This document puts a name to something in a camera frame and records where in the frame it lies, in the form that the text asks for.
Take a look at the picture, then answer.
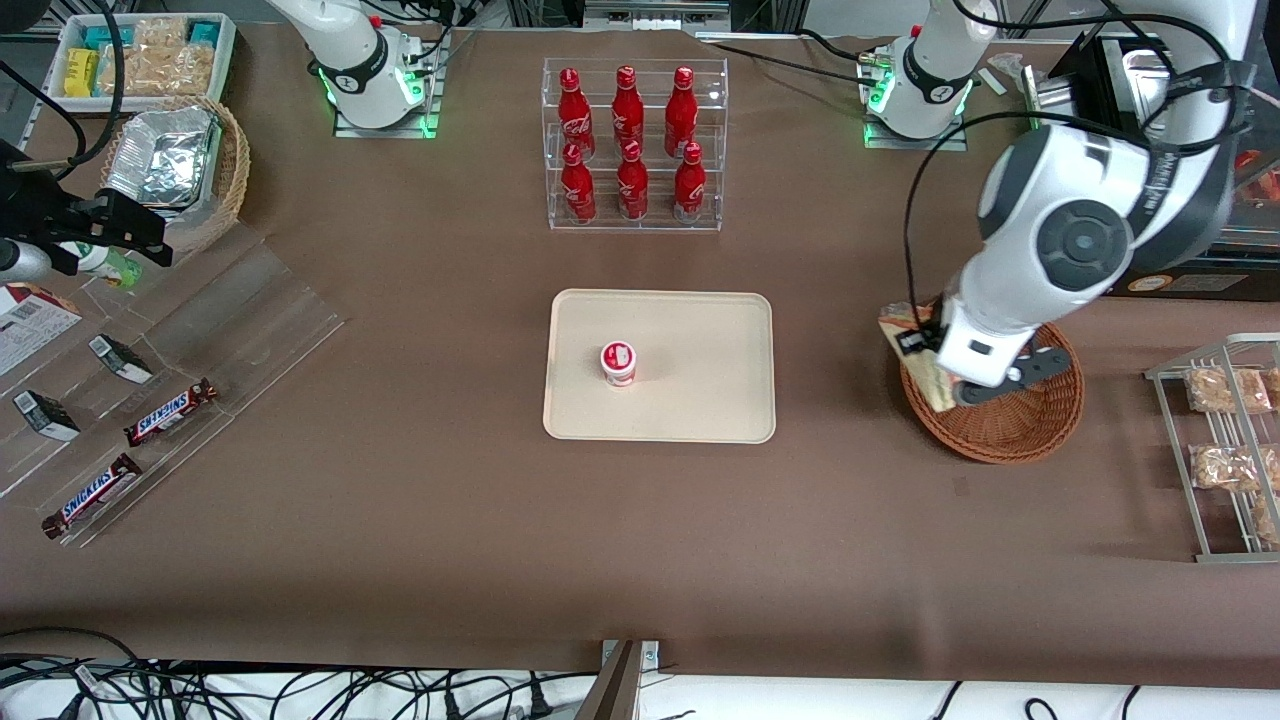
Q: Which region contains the white brown carton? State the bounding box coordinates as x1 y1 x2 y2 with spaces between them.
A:
0 283 83 376

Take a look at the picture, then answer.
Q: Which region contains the brown table cover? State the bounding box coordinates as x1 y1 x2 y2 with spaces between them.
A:
0 20 1280 691

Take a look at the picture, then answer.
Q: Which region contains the aluminium foil container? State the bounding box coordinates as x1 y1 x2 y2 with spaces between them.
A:
105 105 223 209

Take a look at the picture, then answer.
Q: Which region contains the clear acrylic bottle rack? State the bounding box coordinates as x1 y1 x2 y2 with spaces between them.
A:
542 57 729 233

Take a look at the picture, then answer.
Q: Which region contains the silver metal bracket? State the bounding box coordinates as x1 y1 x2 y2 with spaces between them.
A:
1022 65 1076 126

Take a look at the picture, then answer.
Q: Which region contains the brown wicker basket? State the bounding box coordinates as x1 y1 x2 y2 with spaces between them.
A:
899 298 1085 464

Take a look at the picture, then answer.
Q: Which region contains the red cola bottle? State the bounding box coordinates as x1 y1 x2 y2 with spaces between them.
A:
617 140 649 221
674 143 707 223
665 67 698 156
612 66 646 151
558 68 596 161
561 143 597 223

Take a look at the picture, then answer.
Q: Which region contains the beige plastic tray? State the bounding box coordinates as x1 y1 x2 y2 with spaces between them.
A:
543 289 777 444

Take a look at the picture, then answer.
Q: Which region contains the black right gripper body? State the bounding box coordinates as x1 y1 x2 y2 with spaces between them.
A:
0 140 79 273

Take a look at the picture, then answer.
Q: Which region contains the light wicker basket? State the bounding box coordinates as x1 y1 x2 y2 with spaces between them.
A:
100 95 251 256

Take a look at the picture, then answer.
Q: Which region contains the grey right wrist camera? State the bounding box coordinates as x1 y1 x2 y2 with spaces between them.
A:
0 238 53 285

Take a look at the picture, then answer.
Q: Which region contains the triangle sandwich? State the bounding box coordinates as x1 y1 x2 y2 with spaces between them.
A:
878 304 958 413

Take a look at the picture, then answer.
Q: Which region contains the clear cracker bag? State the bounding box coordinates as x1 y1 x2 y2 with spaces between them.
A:
135 18 191 51
100 45 216 98

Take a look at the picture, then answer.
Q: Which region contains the green white bottle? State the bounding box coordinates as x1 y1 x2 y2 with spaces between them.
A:
60 242 144 289

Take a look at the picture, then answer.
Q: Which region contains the grey metal wire rack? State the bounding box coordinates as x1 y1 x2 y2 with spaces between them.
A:
1145 335 1280 564

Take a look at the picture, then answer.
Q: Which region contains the black yellow control box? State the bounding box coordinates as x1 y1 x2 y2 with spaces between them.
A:
1045 30 1280 301

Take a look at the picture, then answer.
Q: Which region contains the white plastic bin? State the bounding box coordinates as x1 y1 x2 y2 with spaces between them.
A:
47 13 239 101

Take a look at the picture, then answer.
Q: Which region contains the small black white box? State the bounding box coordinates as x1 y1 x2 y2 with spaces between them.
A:
12 390 81 442
88 334 154 385

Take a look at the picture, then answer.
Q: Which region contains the steel pan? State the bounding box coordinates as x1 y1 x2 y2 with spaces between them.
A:
1120 45 1176 126

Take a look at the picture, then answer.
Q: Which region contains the clear acrylic display stand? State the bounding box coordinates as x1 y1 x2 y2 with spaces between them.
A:
0 220 346 549

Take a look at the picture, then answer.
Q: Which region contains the grey metal post bracket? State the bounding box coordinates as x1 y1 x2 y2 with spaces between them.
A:
578 640 661 720

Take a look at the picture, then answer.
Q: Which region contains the snickers chocolate bar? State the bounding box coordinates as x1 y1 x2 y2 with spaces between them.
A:
41 453 144 540
123 378 219 447

